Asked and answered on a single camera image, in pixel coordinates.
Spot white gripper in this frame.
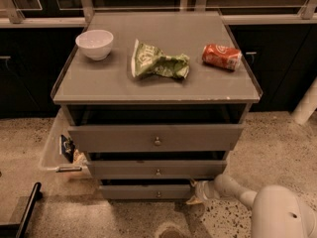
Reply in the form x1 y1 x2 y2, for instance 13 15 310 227
186 179 220 205

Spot grey bottom drawer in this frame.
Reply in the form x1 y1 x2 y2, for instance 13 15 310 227
99 184 193 200

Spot grey drawer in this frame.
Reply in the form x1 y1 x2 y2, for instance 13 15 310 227
87 160 227 179
99 184 193 200
68 124 243 152

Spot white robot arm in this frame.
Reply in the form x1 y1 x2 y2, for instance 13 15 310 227
187 175 317 238

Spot grey middle drawer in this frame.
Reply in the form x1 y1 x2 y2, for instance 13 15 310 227
87 160 227 179

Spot grey drawer cabinet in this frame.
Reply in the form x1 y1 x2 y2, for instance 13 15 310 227
51 11 264 183

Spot grey top drawer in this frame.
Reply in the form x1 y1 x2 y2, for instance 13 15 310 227
68 124 243 152

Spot dark snack package in bin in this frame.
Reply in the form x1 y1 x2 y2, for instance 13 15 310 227
59 135 75 163

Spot clear plastic bin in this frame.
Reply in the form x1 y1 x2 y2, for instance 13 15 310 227
40 109 91 179

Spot red soda can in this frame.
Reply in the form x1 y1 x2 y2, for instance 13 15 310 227
202 44 242 71

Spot green crumpled chip bag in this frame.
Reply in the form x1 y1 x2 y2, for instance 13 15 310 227
131 40 190 79

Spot white bowl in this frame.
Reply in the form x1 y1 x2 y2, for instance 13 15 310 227
75 30 114 60

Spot dark background counter cabinets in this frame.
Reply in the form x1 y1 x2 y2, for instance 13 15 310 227
0 0 316 118

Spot black bar object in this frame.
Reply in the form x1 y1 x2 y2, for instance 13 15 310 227
0 182 43 238

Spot white post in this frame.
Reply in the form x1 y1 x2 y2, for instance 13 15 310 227
291 77 317 125

